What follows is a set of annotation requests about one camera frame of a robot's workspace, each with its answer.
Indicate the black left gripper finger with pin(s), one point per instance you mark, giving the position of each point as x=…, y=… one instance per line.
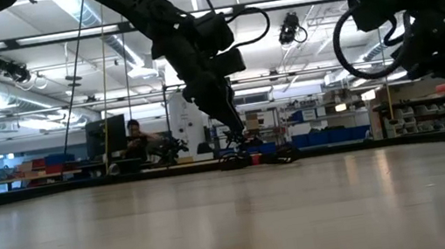
x=238, y=117
x=220, y=107

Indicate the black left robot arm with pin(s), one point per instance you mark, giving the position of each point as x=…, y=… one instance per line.
x=152, y=7

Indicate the shelving unit with bins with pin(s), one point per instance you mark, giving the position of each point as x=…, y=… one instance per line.
x=424, y=116

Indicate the seated person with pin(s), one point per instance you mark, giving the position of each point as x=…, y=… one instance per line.
x=136, y=141

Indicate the row of blue bins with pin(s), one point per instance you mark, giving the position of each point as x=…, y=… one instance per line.
x=330, y=136

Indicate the black computer monitor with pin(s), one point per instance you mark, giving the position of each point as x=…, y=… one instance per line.
x=106, y=137

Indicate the red and blue boxes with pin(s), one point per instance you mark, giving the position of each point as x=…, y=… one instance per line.
x=51, y=164

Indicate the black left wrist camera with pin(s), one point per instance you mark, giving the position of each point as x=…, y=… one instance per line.
x=228, y=62

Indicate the black overhead camera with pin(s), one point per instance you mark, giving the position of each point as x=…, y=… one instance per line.
x=8, y=68
x=288, y=28

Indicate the black frame crossbeam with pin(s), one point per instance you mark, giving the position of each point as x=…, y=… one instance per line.
x=59, y=36

